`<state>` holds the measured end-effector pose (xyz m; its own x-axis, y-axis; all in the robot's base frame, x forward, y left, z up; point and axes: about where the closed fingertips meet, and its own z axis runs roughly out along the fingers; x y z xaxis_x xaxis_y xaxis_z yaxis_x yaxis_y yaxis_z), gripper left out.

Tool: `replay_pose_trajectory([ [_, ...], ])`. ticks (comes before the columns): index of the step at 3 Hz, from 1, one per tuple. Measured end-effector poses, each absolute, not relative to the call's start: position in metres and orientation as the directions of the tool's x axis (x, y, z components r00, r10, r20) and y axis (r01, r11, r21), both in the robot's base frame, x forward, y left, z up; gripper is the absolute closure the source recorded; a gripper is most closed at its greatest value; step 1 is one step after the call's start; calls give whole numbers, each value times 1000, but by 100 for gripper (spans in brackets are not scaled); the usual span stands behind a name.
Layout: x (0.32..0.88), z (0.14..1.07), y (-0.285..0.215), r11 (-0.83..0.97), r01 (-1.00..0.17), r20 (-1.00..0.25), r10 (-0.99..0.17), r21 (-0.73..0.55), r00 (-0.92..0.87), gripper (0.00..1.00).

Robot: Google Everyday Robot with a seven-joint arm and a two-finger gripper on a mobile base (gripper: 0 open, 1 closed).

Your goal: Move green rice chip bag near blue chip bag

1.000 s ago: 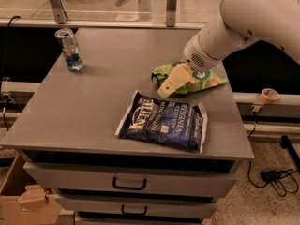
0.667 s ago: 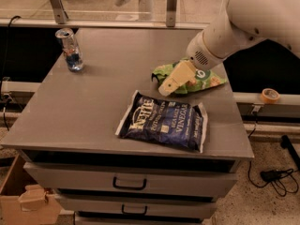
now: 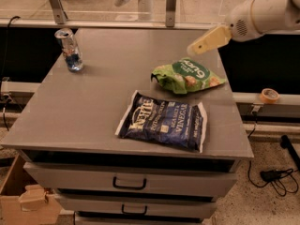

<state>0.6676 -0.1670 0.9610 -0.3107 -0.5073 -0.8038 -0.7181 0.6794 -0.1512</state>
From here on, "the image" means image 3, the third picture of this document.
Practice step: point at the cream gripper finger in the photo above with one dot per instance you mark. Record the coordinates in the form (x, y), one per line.
(214, 38)

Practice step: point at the green rice chip bag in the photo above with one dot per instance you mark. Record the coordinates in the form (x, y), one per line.
(186, 76)

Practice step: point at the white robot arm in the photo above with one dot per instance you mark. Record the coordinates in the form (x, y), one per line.
(250, 20)

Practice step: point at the blue kettle chip bag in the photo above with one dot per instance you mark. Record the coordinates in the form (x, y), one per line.
(166, 122)

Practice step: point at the roll of tan tape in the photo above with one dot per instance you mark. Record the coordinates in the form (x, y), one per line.
(269, 96)

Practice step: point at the black pole at right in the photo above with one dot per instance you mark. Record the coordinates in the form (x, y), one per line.
(286, 144)

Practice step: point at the silver blue drink can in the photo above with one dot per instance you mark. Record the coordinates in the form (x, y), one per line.
(70, 49)

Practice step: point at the grey drawer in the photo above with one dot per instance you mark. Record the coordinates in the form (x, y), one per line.
(117, 179)
(136, 207)

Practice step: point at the top grey drawer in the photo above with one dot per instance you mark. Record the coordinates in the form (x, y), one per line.
(117, 179)

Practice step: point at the cardboard box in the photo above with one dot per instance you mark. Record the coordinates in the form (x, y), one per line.
(24, 201)

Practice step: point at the middle metal bracket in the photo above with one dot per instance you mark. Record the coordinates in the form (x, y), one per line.
(170, 13)

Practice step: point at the metal bracket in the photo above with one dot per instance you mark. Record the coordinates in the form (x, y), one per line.
(170, 13)
(59, 14)

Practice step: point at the black power adapter with cable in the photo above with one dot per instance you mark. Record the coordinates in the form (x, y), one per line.
(274, 179)

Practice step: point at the left metal bracket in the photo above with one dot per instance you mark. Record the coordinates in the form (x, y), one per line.
(59, 14)

